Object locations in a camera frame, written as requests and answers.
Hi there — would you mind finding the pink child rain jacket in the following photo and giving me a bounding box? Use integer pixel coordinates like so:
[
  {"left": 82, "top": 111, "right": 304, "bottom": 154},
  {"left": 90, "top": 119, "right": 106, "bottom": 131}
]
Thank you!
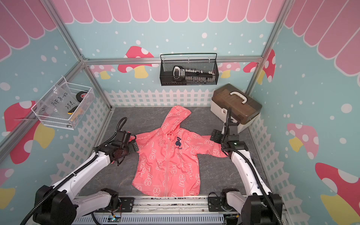
[{"left": 132, "top": 106, "right": 226, "bottom": 197}]

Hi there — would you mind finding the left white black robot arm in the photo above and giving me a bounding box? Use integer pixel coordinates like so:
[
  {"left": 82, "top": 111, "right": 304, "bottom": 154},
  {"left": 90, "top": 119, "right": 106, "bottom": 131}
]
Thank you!
[{"left": 21, "top": 117, "right": 139, "bottom": 225}]

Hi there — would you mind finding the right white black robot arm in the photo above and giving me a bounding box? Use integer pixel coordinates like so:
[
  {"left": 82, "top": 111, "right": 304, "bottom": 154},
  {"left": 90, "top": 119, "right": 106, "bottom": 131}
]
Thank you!
[{"left": 210, "top": 107, "right": 284, "bottom": 225}]

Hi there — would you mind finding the white brown storage toolbox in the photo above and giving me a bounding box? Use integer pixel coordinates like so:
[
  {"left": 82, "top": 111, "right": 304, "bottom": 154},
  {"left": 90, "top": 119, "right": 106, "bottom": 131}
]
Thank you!
[{"left": 211, "top": 84, "right": 262, "bottom": 133}]

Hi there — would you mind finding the yellow black tool in basket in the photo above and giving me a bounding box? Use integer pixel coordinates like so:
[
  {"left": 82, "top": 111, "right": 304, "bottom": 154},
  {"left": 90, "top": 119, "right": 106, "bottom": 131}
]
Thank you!
[{"left": 67, "top": 106, "right": 78, "bottom": 115}]

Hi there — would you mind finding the black tape roll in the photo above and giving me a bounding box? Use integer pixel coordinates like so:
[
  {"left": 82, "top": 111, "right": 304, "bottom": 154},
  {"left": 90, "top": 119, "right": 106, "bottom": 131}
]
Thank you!
[{"left": 76, "top": 91, "right": 88, "bottom": 103}]

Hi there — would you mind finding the clear plastic labelled bag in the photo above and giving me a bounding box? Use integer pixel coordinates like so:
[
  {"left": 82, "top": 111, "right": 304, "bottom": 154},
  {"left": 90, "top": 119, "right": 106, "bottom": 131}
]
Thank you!
[{"left": 40, "top": 85, "right": 79, "bottom": 120}]

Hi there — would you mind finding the socket wrench set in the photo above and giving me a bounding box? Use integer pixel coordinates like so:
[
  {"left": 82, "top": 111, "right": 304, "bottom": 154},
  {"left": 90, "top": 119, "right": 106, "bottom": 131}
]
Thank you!
[{"left": 172, "top": 66, "right": 217, "bottom": 85}]

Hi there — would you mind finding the white wire basket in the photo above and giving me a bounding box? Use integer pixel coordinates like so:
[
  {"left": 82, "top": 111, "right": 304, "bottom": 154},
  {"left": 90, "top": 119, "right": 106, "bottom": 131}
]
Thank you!
[{"left": 31, "top": 77, "right": 95, "bottom": 130}]

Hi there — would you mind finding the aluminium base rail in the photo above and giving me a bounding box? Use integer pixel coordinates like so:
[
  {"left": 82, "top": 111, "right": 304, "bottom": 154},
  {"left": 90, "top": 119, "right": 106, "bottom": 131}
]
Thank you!
[{"left": 74, "top": 194, "right": 241, "bottom": 225}]

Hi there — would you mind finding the black wire mesh basket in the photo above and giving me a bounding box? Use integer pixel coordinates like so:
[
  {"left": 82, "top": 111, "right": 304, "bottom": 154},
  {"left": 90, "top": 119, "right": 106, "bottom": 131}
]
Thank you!
[{"left": 159, "top": 53, "right": 219, "bottom": 86}]

